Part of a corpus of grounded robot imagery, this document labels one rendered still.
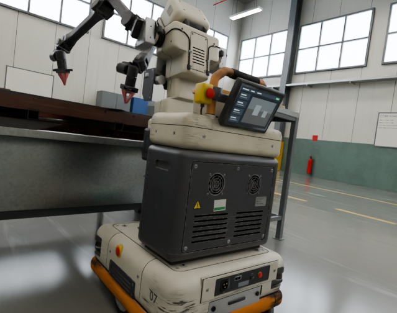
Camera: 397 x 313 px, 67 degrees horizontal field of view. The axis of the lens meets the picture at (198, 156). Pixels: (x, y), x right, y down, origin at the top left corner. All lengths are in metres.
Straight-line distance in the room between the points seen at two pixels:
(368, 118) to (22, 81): 10.35
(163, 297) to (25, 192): 0.87
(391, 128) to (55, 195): 9.63
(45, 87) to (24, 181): 8.72
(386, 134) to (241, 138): 9.34
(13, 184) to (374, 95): 10.13
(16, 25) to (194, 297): 9.82
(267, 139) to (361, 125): 9.47
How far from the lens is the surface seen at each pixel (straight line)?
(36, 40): 10.42
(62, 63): 2.09
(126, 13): 1.58
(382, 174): 10.35
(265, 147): 1.27
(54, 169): 1.63
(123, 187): 1.80
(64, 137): 1.45
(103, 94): 10.09
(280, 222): 2.60
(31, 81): 10.19
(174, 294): 1.03
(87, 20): 1.97
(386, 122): 10.43
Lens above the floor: 0.72
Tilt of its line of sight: 3 degrees down
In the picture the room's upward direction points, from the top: 7 degrees clockwise
